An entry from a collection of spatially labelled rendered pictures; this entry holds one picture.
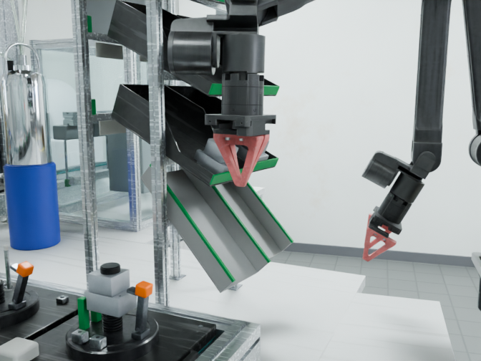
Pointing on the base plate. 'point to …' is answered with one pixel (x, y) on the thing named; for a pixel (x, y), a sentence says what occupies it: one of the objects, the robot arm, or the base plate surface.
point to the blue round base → (32, 206)
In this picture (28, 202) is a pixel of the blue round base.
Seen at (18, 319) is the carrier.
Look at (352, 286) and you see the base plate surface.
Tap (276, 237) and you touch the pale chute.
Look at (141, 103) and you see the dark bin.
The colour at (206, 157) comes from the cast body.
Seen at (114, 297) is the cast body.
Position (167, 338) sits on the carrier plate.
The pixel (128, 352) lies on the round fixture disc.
